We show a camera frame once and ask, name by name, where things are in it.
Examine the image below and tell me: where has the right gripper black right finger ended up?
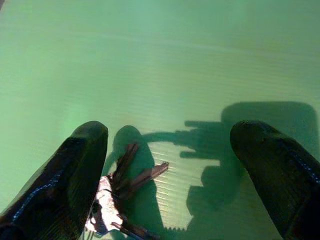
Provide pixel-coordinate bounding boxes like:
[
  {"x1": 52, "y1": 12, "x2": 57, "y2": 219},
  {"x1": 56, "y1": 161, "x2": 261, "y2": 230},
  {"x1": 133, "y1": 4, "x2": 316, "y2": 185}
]
[{"x1": 229, "y1": 120, "x2": 320, "y2": 240}]

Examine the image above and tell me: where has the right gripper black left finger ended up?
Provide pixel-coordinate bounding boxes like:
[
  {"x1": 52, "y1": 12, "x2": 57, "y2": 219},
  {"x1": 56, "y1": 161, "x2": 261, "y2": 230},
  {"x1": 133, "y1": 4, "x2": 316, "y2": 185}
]
[{"x1": 0, "y1": 121, "x2": 109, "y2": 240}]

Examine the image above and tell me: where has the dark metal key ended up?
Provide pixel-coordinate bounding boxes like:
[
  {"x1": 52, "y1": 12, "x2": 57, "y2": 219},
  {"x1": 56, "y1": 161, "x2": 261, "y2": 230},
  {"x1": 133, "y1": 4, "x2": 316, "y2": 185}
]
[
  {"x1": 111, "y1": 221, "x2": 161, "y2": 240},
  {"x1": 121, "y1": 161, "x2": 170, "y2": 199},
  {"x1": 112, "y1": 142, "x2": 140, "y2": 187}
]

